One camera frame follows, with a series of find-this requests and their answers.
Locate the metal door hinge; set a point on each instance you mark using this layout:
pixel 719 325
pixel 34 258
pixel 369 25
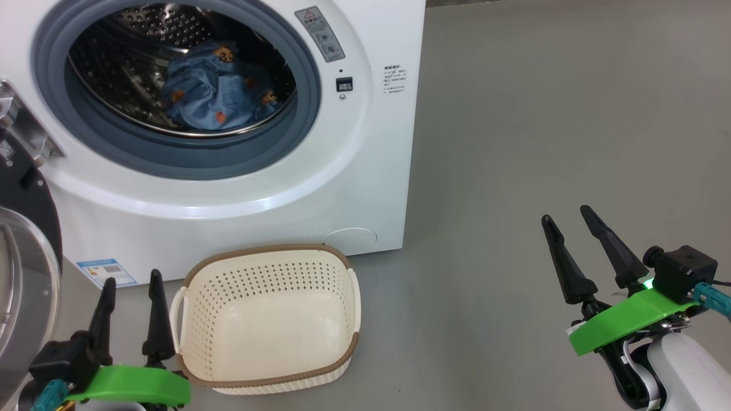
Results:
pixel 23 125

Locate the black door lock slot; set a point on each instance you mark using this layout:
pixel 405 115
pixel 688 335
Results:
pixel 344 84

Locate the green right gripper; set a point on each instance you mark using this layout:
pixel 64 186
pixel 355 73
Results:
pixel 622 319

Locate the round white filter cover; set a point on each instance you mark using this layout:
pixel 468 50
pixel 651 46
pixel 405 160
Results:
pixel 351 240

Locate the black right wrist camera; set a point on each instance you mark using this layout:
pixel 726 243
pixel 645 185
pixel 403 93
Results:
pixel 682 271

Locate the perforated steel washer drum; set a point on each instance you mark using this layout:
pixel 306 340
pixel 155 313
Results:
pixel 137 34

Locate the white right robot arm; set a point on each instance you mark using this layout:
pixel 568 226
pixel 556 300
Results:
pixel 685 371

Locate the blue energy label sticker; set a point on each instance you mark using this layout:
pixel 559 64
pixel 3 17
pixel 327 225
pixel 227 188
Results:
pixel 105 273

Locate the grey warning sticker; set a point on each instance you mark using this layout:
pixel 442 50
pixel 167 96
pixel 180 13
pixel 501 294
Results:
pixel 320 34

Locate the white front-load washing machine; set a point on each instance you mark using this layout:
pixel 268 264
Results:
pixel 342 171

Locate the black round glass washer door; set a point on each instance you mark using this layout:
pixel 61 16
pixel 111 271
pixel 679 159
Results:
pixel 28 188

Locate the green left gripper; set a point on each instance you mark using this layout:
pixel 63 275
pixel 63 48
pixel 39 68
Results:
pixel 137 385

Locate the cream perforated laundry basket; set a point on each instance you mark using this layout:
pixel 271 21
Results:
pixel 268 331

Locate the blue cartoon print garment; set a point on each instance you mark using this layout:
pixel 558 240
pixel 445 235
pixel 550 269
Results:
pixel 194 103

